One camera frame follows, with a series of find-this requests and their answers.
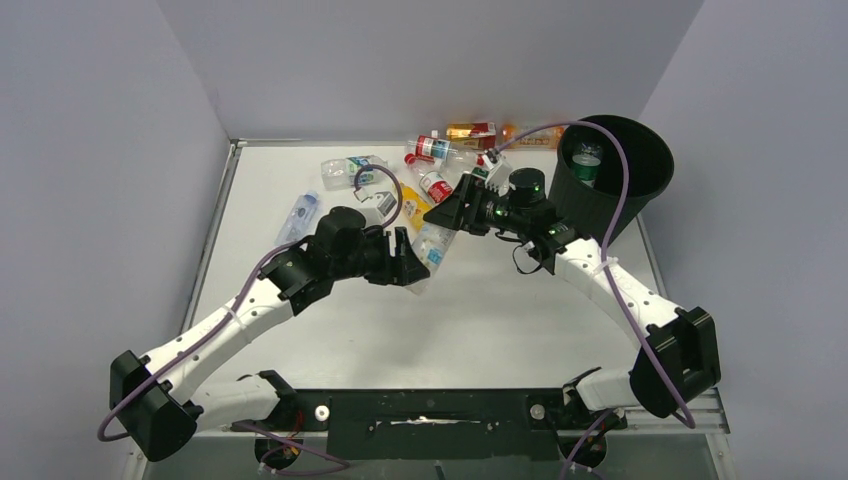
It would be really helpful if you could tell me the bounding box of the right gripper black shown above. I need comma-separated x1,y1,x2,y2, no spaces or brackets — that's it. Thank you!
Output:
424,176,527,237

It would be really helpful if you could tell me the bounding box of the clear bottle white blue label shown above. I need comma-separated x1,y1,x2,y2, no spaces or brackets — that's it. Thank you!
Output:
406,222,457,295

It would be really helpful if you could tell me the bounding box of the clear bottle green label green cap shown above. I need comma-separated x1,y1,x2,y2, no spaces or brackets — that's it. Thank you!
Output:
571,141,603,188

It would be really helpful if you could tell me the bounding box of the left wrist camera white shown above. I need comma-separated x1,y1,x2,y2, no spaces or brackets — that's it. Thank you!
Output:
354,187,401,228

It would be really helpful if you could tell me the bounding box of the orange drink bottle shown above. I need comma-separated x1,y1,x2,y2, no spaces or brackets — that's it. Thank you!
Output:
501,123,566,150

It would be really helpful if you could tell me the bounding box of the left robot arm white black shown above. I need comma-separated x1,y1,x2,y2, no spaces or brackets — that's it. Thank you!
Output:
107,206,430,462

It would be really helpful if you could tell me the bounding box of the black ribbed plastic bin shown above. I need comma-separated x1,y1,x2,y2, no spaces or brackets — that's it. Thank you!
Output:
548,114,675,241

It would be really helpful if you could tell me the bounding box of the yellow juice bottle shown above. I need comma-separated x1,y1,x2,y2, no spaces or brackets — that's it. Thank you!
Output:
400,182,432,232

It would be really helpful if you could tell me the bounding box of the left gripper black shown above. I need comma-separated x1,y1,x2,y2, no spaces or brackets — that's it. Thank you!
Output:
331,226,427,287

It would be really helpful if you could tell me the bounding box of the red gold label bottle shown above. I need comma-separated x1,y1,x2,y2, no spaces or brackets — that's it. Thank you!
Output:
445,122,498,151

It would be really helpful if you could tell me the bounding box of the clear bottle blue green label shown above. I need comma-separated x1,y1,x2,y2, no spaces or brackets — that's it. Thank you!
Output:
320,155,395,191

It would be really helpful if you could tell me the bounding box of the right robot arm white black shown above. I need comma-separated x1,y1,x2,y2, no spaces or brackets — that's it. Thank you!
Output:
424,168,721,427

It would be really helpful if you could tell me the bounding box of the clear blue water bottle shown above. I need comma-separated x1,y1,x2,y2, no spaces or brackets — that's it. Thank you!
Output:
275,190,320,246

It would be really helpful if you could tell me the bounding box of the clear bottle red blue label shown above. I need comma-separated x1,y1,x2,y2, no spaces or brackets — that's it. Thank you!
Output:
404,135,484,168

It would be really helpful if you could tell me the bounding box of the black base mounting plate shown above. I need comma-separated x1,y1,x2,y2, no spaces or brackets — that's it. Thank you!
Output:
253,387,600,461

